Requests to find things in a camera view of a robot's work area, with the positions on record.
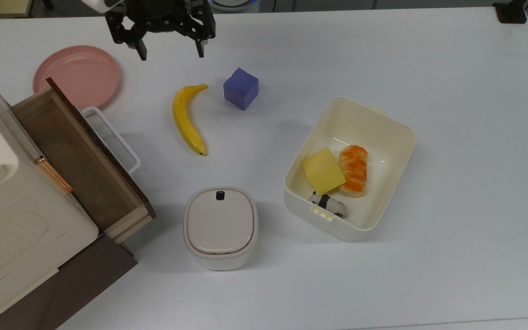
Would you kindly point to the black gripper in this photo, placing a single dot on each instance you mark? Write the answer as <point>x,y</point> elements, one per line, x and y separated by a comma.
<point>158,16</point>

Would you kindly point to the cream plastic box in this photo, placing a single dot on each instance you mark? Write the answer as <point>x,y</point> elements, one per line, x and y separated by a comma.
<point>383,137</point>

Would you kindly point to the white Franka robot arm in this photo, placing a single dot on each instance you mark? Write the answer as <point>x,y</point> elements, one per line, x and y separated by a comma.
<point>101,4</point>

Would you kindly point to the white round blue-rimmed object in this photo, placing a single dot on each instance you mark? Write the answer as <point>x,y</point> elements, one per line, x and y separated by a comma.
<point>234,5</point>

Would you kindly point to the pink round plate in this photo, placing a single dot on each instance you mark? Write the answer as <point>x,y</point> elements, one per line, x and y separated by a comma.
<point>80,73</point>

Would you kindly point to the yellow banana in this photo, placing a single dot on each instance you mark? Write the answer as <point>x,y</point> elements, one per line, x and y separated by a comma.
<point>186,123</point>

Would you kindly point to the purple cube block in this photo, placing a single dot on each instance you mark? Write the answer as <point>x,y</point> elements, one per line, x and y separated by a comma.
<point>241,89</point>

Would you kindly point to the wooden drawer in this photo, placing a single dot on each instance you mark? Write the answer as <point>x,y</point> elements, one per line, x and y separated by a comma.
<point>80,160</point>

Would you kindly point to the orange latch strip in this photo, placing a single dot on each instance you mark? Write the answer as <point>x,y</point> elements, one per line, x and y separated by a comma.
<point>55,175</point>

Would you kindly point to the cream lidded trash can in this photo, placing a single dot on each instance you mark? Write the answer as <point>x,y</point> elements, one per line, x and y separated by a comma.
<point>220,227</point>

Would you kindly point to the yellow cube block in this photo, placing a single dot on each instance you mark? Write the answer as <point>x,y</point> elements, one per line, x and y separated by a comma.
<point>323,172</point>

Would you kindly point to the orange toy bread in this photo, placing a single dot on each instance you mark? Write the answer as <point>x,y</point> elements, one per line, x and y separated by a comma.
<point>354,172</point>

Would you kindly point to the black white panda toy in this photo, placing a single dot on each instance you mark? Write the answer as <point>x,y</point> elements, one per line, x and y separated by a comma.
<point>330,205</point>

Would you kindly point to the dark wooden cabinet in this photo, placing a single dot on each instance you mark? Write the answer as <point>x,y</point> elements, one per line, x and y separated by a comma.
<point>76,288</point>

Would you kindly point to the black table clamp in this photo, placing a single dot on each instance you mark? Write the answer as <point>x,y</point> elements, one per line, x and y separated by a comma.
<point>510,11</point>

